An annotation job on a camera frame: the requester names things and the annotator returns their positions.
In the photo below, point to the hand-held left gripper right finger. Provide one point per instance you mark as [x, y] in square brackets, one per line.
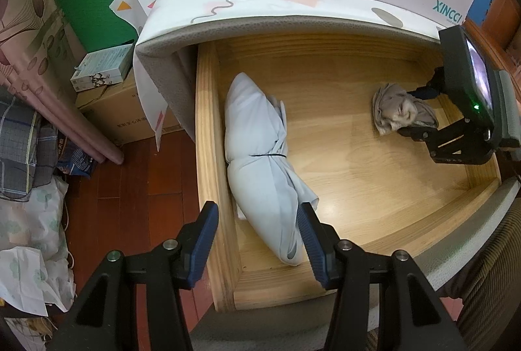
[311, 249]

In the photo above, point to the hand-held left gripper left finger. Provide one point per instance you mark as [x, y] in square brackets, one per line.
[203, 245]

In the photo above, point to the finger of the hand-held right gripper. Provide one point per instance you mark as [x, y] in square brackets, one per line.
[433, 88]
[447, 141]

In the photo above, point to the taupe underwear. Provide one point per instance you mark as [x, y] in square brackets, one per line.
[397, 110]

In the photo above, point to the wooden drawer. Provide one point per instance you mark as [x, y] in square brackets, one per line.
[346, 171]

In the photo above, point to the pale white underwear bundle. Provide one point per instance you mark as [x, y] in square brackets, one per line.
[256, 155]

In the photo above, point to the dark blue plastic bag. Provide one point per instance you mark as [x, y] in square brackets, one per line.
[77, 161]

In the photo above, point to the brown cardboard box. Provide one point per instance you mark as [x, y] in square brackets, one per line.
[118, 114]

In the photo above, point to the white green-patterned plastic bag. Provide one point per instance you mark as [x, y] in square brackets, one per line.
[28, 277]
[32, 216]

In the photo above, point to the white shape-patterned tablecloth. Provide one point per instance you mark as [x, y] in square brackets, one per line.
[252, 8]

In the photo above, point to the grey plaid cloth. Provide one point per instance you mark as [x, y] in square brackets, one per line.
[20, 155]

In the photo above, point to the small teal carton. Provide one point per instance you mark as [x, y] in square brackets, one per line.
[101, 68]

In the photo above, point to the pink leaf-patterned curtain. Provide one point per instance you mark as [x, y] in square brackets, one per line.
[36, 41]

